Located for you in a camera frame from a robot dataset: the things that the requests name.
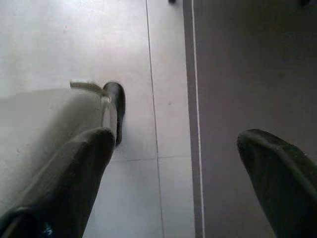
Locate silver robot leg black foot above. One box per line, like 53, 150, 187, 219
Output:
0, 79, 126, 215

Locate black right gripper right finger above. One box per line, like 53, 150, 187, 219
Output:
236, 128, 317, 238

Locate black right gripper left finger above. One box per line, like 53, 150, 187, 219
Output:
0, 126, 117, 238

